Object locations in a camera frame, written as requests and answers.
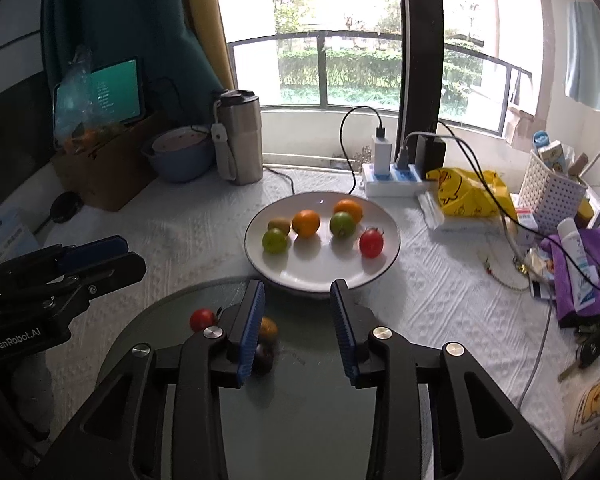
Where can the black charger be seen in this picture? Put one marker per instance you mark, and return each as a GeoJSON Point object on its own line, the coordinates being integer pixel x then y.
{"type": "Point", "coordinates": [430, 155]}

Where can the blue capped bottle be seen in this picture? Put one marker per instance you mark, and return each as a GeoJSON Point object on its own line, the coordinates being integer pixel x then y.
{"type": "Point", "coordinates": [541, 139]}

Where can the white mug with yellow print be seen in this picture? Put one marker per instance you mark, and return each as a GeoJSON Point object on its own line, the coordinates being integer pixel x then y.
{"type": "Point", "coordinates": [580, 420]}

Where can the black car key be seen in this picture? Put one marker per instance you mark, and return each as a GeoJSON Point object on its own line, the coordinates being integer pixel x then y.
{"type": "Point", "coordinates": [590, 350]}

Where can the black window post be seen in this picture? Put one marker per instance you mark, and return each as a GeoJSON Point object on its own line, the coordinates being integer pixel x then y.
{"type": "Point", "coordinates": [420, 60]}

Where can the white charger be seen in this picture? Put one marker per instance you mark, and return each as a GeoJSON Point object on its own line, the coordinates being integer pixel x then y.
{"type": "Point", "coordinates": [381, 155]}

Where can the clear plastic bag of oranges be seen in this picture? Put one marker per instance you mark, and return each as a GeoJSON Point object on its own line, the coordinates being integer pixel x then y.
{"type": "Point", "coordinates": [75, 105]}

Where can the white textured tablecloth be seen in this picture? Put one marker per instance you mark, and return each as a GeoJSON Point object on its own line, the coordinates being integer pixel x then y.
{"type": "Point", "coordinates": [455, 310]}

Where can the white cream tube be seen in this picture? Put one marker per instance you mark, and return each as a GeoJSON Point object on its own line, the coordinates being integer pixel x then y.
{"type": "Point", "coordinates": [577, 270]}

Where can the white power strip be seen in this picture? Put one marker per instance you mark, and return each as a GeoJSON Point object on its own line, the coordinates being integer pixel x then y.
{"type": "Point", "coordinates": [385, 185]}

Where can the yellow jar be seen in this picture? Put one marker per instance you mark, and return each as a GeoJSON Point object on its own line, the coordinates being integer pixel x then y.
{"type": "Point", "coordinates": [586, 215]}

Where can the white and blue carton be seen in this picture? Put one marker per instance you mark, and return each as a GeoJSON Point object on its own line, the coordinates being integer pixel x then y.
{"type": "Point", "coordinates": [552, 157]}

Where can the round grey placemat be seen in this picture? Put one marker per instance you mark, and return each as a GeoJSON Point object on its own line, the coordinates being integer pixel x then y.
{"type": "Point", "coordinates": [300, 420]}

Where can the light blue hanging towel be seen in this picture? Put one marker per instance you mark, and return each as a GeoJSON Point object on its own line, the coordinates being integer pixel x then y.
{"type": "Point", "coordinates": [592, 55]}

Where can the black round object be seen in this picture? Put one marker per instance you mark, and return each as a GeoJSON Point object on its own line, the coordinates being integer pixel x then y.
{"type": "Point", "coordinates": [65, 207]}

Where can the blue bowl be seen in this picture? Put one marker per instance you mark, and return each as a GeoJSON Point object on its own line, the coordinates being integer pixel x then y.
{"type": "Point", "coordinates": [180, 165]}

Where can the white plate with dark rim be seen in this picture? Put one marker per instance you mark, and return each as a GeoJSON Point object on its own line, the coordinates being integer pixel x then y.
{"type": "Point", "coordinates": [320, 265]}

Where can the balcony railing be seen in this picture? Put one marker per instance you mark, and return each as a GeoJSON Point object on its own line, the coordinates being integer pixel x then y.
{"type": "Point", "coordinates": [330, 35]}

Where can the olive green cherry tomato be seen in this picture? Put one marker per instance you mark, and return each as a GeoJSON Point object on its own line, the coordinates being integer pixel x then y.
{"type": "Point", "coordinates": [278, 223]}

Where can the black cherry tomato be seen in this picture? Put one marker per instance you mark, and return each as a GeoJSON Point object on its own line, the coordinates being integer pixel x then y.
{"type": "Point", "coordinates": [262, 355]}

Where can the pink bowl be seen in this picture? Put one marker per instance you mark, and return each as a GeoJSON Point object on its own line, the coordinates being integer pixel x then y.
{"type": "Point", "coordinates": [180, 140]}

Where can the white perforated basket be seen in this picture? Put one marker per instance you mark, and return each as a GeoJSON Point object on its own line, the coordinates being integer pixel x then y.
{"type": "Point", "coordinates": [550, 195]}

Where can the yellow-brown cherry tomato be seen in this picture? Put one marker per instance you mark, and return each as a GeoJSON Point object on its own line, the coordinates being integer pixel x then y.
{"type": "Point", "coordinates": [267, 328]}

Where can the stainless steel tumbler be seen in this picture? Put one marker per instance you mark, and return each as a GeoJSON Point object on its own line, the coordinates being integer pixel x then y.
{"type": "Point", "coordinates": [242, 140]}

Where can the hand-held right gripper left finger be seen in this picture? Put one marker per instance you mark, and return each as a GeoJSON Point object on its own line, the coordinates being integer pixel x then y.
{"type": "Point", "coordinates": [250, 330]}

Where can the brown cardboard box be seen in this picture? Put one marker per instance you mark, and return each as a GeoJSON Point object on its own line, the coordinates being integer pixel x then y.
{"type": "Point", "coordinates": [110, 175]}

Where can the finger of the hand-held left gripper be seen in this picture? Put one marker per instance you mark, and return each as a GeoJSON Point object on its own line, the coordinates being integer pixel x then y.
{"type": "Point", "coordinates": [95, 250]}
{"type": "Point", "coordinates": [120, 267]}

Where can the white tissue box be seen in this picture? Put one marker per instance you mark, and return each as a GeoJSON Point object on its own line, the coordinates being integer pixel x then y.
{"type": "Point", "coordinates": [15, 235]}

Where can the yellow plastic bag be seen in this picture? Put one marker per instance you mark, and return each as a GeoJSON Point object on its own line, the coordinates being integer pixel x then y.
{"type": "Point", "coordinates": [470, 195]}

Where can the tablet with green screen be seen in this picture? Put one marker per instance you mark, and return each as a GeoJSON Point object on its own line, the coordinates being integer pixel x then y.
{"type": "Point", "coordinates": [120, 90]}

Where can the small red cherry tomato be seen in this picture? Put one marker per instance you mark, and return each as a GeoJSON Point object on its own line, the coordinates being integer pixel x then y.
{"type": "Point", "coordinates": [202, 319]}

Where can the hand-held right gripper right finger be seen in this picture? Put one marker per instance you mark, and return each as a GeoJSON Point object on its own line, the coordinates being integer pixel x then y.
{"type": "Point", "coordinates": [342, 330]}

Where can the small white box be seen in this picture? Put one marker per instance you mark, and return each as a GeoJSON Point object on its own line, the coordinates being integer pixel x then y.
{"type": "Point", "coordinates": [526, 220]}

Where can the orange kumquat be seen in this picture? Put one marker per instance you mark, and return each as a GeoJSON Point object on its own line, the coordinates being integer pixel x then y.
{"type": "Point", "coordinates": [306, 223]}
{"type": "Point", "coordinates": [348, 207]}

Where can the teal curtain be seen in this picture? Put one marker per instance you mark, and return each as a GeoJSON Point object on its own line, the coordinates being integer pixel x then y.
{"type": "Point", "coordinates": [130, 20]}

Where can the yellow curtain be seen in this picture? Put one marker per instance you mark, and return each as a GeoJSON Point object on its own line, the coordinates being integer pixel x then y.
{"type": "Point", "coordinates": [210, 20]}

